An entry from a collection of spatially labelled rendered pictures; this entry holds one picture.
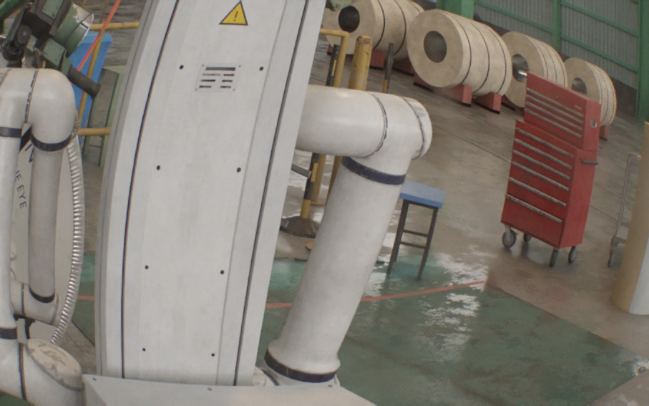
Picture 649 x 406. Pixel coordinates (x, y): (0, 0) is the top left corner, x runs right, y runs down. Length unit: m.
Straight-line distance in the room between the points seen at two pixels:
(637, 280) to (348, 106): 4.36
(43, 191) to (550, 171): 5.12
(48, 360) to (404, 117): 0.89
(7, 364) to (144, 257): 0.49
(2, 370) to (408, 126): 1.04
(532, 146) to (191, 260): 5.18
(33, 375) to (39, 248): 0.34
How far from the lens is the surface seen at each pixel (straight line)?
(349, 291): 2.19
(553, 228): 6.77
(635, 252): 6.15
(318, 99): 2.02
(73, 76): 2.40
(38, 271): 2.18
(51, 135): 1.95
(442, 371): 4.58
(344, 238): 2.15
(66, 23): 2.37
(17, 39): 2.32
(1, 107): 1.93
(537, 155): 6.88
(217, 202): 1.87
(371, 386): 4.30
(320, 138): 2.02
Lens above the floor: 1.58
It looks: 12 degrees down
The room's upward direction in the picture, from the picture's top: 11 degrees clockwise
